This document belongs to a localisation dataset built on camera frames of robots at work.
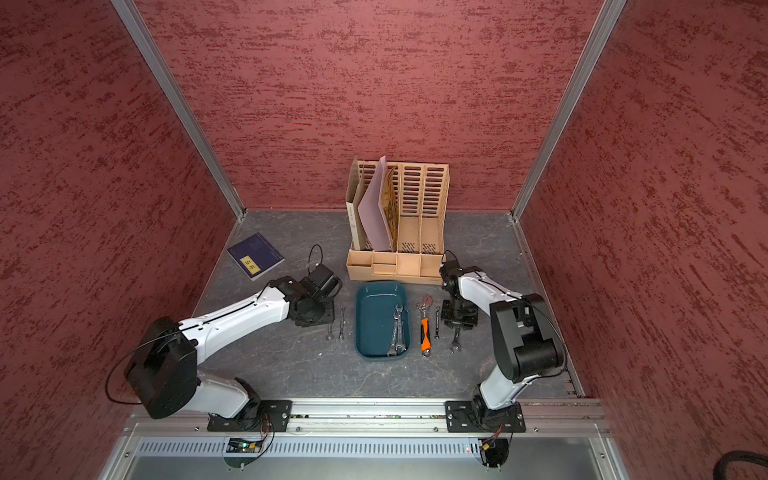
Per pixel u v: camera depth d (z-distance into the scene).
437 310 0.94
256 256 1.06
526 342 0.46
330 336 0.88
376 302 0.93
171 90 0.85
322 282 0.68
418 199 1.10
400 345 0.85
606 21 0.72
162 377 0.42
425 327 0.89
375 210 0.93
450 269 0.70
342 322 0.90
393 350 0.85
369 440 0.71
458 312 0.77
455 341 0.87
